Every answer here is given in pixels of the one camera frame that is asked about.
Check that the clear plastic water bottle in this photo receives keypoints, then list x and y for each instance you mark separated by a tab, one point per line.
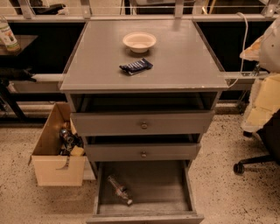
121	191

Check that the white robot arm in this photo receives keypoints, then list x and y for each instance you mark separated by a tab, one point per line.
266	49

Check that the grey drawer cabinet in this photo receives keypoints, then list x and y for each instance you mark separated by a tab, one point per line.
184	76

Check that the grey top drawer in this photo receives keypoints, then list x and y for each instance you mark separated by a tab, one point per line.
153	123

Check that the grey drawer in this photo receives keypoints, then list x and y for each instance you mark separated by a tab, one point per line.
153	123
142	152
160	190

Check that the grey middle drawer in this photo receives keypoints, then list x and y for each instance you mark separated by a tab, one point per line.
142	152

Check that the grey bottom drawer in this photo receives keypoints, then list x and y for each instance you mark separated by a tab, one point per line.
160	190

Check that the green labelled bottle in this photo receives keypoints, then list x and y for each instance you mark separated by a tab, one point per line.
7	36

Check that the dark blue snack packet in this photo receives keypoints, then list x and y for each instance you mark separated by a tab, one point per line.
137	66

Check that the white paper bowl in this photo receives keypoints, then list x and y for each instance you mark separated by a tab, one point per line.
139	42

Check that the yellow sponge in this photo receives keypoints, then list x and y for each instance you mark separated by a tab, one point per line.
77	151

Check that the dark cans in box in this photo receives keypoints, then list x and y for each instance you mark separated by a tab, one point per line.
69	141

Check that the cardboard box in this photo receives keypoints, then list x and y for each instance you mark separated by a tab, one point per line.
52	169

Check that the dark side table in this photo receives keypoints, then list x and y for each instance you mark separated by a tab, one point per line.
8	74

